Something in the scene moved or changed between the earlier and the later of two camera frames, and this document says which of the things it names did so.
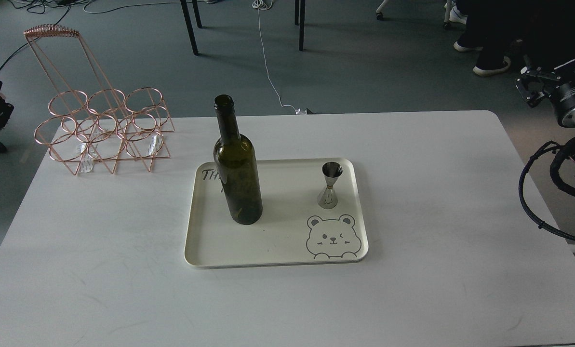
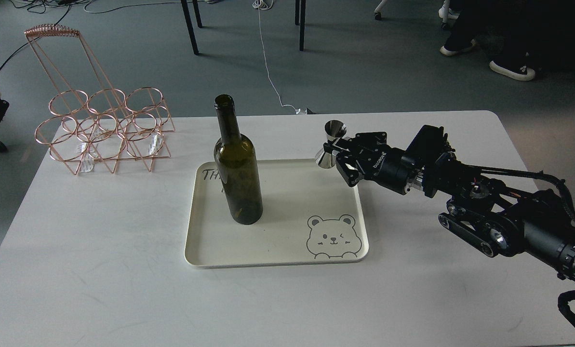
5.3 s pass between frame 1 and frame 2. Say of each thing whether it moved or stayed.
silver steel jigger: moved
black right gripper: moved
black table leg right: stayed
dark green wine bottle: stayed
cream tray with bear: stayed
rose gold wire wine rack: stayed
